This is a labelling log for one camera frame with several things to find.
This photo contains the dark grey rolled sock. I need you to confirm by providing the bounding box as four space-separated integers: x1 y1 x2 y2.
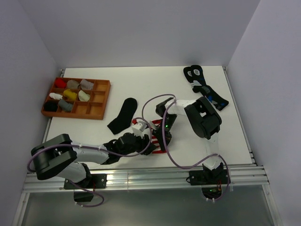
58 99 73 113

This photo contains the yellow rolled sock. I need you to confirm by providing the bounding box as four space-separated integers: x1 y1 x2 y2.
63 89 77 101

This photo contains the white rolled sock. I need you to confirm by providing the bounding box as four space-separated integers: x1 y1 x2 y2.
49 92 63 100

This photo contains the cream rolled sock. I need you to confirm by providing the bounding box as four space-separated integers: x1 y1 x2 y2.
78 90 90 102

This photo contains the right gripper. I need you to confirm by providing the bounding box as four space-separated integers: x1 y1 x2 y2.
152 114 177 152

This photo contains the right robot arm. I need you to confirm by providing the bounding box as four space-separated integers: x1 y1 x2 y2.
156 97 224 184

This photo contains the red rolled sock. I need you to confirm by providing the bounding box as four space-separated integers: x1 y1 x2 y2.
54 78 67 89

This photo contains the aluminium rail frame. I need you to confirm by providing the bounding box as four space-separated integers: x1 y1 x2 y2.
13 66 283 226

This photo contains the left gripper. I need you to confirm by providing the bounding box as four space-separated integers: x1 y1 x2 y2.
119 131 157 157

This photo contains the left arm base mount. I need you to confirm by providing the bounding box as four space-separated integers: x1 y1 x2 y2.
63 173 107 205

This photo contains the orange compartment tray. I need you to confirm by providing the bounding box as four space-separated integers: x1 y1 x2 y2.
41 77 111 120

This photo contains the taupe rolled sock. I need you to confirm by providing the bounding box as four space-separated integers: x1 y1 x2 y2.
66 80 80 89

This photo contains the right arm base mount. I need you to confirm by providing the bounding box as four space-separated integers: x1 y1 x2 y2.
186 166 231 202

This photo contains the grey rolled sock top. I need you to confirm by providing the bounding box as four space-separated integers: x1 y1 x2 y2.
80 79 94 90

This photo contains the red white striped sock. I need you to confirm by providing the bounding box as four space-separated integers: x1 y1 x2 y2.
150 119 172 154

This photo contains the black rolled sock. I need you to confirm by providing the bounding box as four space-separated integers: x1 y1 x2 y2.
43 101 58 112

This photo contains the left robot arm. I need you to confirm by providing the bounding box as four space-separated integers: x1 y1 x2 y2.
29 133 156 188

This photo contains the black patterned sock pair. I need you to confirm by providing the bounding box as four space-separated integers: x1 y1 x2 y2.
183 65 229 111

